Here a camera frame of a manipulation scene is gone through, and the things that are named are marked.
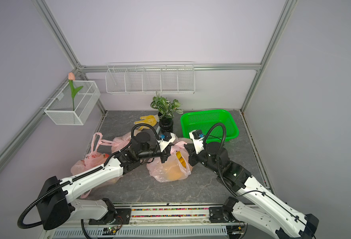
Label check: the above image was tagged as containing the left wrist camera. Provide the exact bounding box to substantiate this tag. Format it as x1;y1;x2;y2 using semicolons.
158;131;176;152

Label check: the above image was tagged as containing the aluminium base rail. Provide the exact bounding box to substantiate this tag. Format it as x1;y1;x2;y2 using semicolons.
41;203;303;239

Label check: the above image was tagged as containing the pink artificial tulip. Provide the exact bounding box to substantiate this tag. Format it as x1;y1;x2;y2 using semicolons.
68;72;83;111

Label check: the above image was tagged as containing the pale yellow banana bunch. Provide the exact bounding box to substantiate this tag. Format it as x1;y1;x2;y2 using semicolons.
176;151;186;168

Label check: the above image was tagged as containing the white wire side basket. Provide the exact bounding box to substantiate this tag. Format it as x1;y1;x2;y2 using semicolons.
44;80;100;125

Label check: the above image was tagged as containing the pink strawberry plastic bag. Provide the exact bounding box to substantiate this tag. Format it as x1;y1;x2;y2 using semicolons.
146;138;193;183

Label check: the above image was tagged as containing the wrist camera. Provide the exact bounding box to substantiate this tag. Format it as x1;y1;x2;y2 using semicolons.
189;129;204;154
158;131;176;152

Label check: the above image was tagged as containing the potted plant black vase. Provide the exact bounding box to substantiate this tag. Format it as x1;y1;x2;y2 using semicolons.
150;92;183;132

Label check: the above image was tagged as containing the white wire wall shelf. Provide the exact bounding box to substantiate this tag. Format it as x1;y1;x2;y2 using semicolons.
105;61;195;94

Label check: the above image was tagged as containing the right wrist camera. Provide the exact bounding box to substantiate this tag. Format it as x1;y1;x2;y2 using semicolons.
189;129;204;154

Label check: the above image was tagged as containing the green plastic basket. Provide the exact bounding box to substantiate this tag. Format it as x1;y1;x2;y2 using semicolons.
180;110;239;141

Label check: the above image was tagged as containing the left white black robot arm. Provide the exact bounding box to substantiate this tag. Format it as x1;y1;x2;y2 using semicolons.
17;124;176;230

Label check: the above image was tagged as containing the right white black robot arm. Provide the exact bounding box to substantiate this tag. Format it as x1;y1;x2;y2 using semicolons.
185;122;319;239

